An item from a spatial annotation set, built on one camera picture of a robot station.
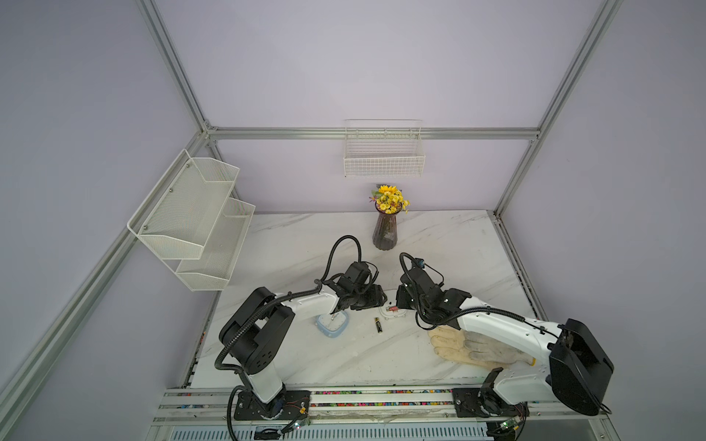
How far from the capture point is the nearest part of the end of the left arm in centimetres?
69

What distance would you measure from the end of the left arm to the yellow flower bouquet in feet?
0.78

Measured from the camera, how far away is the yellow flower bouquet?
925mm
